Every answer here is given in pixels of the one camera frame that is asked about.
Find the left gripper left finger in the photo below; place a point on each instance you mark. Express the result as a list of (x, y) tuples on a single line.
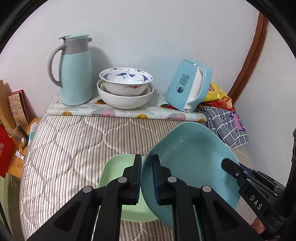
[(94, 213)]

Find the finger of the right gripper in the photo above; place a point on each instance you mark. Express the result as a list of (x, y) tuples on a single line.
[(259, 176), (237, 171)]

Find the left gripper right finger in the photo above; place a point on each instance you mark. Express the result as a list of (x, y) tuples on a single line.
[(198, 213)]

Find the blue square plate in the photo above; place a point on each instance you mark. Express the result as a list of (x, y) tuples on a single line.
[(193, 153)]

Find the green square plate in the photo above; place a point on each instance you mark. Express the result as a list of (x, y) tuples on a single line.
[(114, 168)]

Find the person's right hand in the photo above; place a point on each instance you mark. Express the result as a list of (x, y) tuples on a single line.
[(258, 226)]

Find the grey checked cloth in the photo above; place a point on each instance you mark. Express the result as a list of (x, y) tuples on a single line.
[(225, 124)]

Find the striped quilted table cover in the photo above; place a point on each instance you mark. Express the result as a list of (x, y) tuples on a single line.
[(69, 152)]

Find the red chips bag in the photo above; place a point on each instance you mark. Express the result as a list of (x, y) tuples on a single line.
[(224, 103)]

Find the yellow chips bag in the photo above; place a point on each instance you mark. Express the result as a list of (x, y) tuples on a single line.
[(215, 92)]

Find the rolled fruit pattern mat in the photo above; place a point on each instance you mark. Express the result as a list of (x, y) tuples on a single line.
[(115, 113)]

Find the wooden side table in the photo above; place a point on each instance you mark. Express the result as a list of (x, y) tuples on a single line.
[(16, 164)]

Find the red paper bag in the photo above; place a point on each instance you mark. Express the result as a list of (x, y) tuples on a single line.
[(6, 151)]

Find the light blue electric kettle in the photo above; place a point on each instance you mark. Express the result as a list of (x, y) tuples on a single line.
[(189, 85)]

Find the patterned gift box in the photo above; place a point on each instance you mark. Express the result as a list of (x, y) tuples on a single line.
[(18, 108)]

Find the brown cardboard box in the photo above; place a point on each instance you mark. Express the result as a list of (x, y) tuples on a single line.
[(7, 119)]

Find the white large bowl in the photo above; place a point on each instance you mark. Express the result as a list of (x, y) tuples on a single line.
[(124, 102)]

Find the light blue thermos jug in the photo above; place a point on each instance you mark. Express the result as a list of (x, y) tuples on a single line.
[(75, 70)]

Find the blue patterned porcelain bowl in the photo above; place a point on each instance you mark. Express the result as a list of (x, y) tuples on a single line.
[(125, 81)]

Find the brown wooden door frame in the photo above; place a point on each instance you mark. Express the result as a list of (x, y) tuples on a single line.
[(251, 59)]

